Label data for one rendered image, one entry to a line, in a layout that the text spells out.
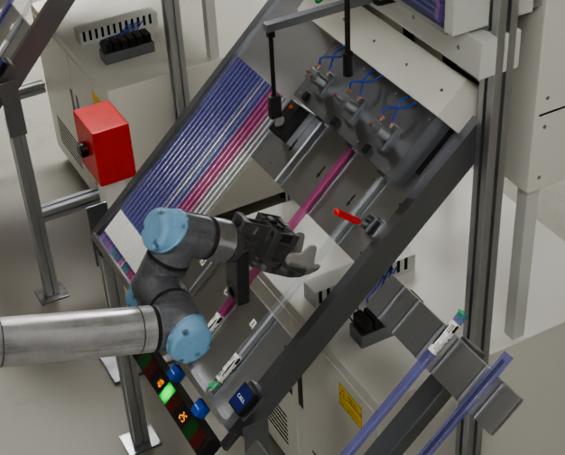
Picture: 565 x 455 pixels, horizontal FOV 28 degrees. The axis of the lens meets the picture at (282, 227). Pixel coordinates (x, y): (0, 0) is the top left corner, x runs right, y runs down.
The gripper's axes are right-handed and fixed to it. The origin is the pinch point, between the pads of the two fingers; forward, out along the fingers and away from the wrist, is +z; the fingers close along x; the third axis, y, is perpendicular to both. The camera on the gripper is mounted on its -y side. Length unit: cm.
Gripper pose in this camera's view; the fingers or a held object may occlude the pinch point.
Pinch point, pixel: (310, 266)
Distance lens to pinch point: 207.6
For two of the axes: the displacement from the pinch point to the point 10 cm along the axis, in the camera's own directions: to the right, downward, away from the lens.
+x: -4.8, -5.1, 7.2
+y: 4.2, -8.5, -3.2
